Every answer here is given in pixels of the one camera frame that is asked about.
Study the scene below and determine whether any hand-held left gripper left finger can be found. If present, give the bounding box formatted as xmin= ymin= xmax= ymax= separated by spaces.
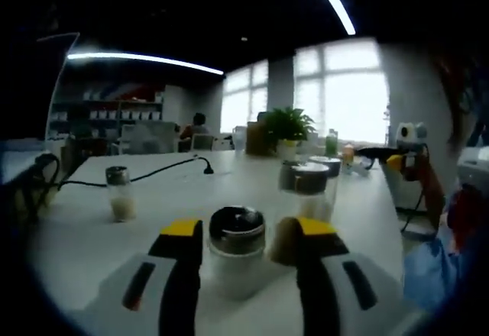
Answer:
xmin=82 ymin=218 xmax=206 ymax=336

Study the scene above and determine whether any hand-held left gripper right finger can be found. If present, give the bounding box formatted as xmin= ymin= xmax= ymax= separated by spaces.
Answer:
xmin=296 ymin=216 xmax=429 ymax=336

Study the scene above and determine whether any white powder seasoning bottle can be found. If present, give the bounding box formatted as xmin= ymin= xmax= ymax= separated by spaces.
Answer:
xmin=206 ymin=205 xmax=267 ymax=301
xmin=307 ymin=155 xmax=343 ymax=222

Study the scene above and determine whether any brown granule seasoning bottle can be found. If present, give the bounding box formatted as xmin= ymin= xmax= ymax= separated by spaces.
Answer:
xmin=268 ymin=162 xmax=330 ymax=265

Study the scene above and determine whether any tan powder seasoning bottle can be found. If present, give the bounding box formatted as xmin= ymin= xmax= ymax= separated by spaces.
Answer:
xmin=105 ymin=166 xmax=138 ymax=223

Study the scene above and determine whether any green drink bottle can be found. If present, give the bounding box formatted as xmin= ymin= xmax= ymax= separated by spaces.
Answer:
xmin=325 ymin=128 xmax=339 ymax=157

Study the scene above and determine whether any person's right hand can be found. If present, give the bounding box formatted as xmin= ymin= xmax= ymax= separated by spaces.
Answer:
xmin=403 ymin=152 xmax=435 ymax=190

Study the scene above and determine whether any person's dark hair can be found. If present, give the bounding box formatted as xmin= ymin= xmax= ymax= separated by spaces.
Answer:
xmin=435 ymin=41 xmax=489 ymax=150

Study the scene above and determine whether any green potted plant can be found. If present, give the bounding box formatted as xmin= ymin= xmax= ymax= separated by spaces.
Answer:
xmin=263 ymin=106 xmax=316 ymax=161

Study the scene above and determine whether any ceiling light strip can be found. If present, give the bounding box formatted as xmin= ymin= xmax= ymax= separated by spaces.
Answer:
xmin=304 ymin=0 xmax=357 ymax=36
xmin=66 ymin=51 xmax=225 ymax=76

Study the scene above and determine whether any brown paper bag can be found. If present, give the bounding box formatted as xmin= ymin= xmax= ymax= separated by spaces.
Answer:
xmin=246 ymin=121 xmax=270 ymax=157

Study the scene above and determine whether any row of white storage boxes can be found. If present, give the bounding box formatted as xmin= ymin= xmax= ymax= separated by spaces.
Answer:
xmin=51 ymin=110 xmax=164 ymax=121

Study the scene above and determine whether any white storage shelf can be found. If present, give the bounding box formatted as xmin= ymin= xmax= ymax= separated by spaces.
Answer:
xmin=49 ymin=91 xmax=165 ymax=142

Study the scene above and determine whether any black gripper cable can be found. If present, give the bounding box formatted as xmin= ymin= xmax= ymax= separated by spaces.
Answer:
xmin=399 ymin=189 xmax=426 ymax=234

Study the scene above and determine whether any black power cable with plug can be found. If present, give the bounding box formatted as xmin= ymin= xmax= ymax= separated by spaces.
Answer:
xmin=57 ymin=155 xmax=215 ymax=189

